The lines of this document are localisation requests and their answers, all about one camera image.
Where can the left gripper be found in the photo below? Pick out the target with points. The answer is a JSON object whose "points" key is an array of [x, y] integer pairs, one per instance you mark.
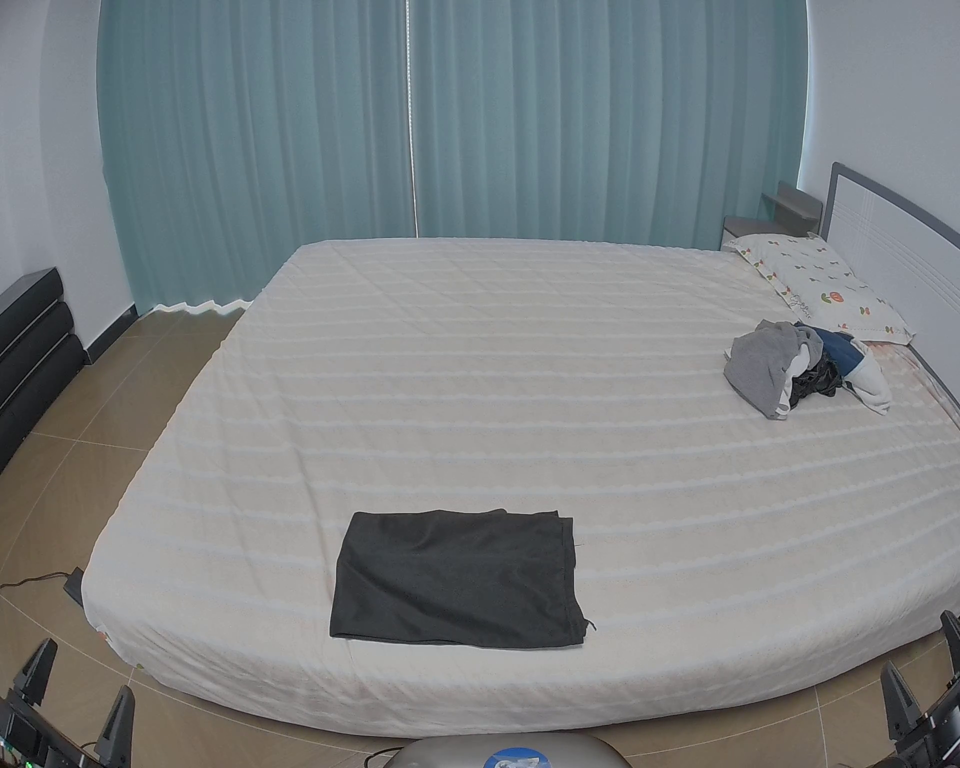
{"points": [[37, 739]]}

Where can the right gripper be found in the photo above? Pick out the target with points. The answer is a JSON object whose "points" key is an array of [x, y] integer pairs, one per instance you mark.
{"points": [[934, 739]]}

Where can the black T-shirt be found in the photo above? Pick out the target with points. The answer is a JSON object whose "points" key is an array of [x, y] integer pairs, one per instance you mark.
{"points": [[457, 577]]}

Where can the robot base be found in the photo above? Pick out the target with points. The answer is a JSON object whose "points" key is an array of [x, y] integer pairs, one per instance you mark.
{"points": [[465, 754]]}

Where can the pile of clothes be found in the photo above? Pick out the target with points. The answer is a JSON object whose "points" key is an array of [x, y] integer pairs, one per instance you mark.
{"points": [[757, 367]]}

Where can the bed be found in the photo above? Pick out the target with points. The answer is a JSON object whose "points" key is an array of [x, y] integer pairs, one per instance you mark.
{"points": [[487, 375]]}

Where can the black power adapter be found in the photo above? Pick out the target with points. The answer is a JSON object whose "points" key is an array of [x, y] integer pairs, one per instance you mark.
{"points": [[74, 586]]}

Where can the black chest of drawers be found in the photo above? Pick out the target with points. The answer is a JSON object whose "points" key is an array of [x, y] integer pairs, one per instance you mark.
{"points": [[34, 352]]}

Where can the white printed pillow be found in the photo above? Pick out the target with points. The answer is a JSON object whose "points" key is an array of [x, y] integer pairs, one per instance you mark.
{"points": [[825, 289]]}

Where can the grey bedside table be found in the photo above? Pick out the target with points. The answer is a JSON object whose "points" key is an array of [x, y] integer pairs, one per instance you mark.
{"points": [[795, 204]]}

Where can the blue-green curtain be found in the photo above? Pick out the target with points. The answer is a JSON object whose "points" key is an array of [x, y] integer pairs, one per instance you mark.
{"points": [[600, 112], [262, 150]]}

